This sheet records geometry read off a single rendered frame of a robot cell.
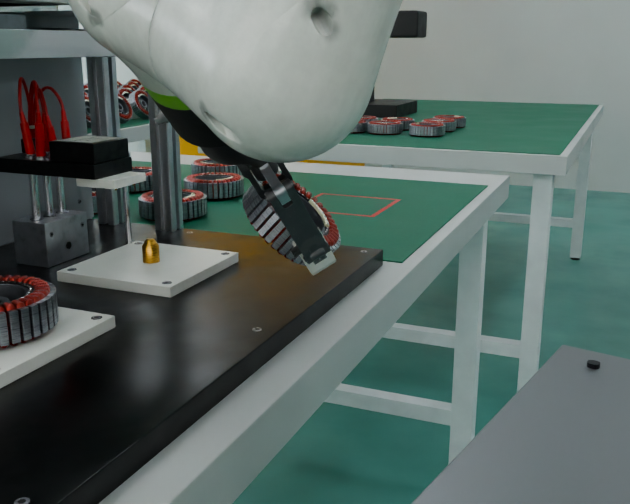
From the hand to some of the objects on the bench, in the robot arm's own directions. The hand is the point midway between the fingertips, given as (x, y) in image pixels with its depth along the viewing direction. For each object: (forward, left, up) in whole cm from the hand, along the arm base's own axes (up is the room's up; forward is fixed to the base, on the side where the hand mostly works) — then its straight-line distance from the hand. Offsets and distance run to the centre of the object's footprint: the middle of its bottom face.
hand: (292, 216), depth 80 cm
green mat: (+54, -39, -10) cm, 67 cm away
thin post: (+26, +1, -8) cm, 28 cm away
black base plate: (+15, +17, -11) cm, 25 cm away
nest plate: (+17, +5, -8) cm, 20 cm away
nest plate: (+11, +28, -9) cm, 31 cm away
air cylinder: (+31, +9, -9) cm, 34 cm away
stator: (+1, 0, -2) cm, 2 cm away
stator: (+11, +28, -7) cm, 31 cm away
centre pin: (+17, +5, -7) cm, 19 cm away
